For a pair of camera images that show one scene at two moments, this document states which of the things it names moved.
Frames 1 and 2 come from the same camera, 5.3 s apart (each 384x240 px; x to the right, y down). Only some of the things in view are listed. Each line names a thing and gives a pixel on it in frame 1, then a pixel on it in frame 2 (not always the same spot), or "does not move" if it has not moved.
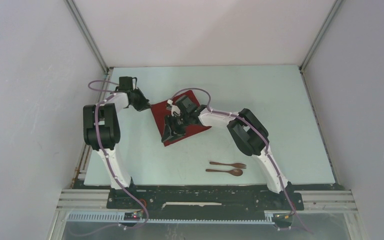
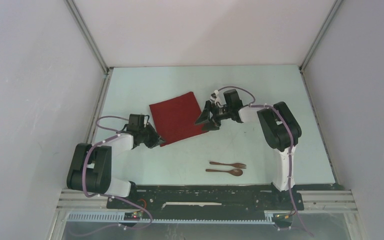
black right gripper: x=167 y=134 -> x=204 y=116
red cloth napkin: x=161 y=112 does not move
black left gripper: x=144 y=104 -> x=155 y=140
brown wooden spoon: x=236 y=172 does not move
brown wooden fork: x=236 y=165 does not move
